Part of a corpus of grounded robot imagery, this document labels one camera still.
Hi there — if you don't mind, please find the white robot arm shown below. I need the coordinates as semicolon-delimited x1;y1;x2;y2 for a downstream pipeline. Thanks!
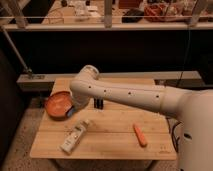
70;65;213;171

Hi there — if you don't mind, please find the orange ceramic bowl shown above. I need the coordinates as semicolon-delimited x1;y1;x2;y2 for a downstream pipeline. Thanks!
44;91;73;120

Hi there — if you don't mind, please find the black rectangular block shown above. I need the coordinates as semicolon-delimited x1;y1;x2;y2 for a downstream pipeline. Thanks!
94;99;103;109

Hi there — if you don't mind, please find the wooden table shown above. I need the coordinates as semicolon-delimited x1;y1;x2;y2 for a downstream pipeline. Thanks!
29;77;177;161

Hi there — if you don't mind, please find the orange carrot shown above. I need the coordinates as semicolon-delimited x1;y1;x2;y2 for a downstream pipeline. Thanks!
133;124;147;147

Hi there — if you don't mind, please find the white lotion tube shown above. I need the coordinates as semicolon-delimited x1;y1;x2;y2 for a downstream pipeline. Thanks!
60;120;90;154

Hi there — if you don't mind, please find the black bag on shelf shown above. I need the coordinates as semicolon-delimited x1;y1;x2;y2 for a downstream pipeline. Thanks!
122;9;144;23

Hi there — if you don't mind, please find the diagonal metal pole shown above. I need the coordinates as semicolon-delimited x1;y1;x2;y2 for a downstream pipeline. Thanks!
1;26;33;79

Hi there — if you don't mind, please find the grey metal ledge beam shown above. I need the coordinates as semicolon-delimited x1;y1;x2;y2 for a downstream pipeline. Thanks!
17;71;202;92

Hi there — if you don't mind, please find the red basket on shelf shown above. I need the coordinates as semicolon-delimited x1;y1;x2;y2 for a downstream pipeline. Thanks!
144;3;185;22

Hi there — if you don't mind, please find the black cable on floor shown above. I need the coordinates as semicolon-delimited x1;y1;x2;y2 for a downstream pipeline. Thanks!
168;119;183;154

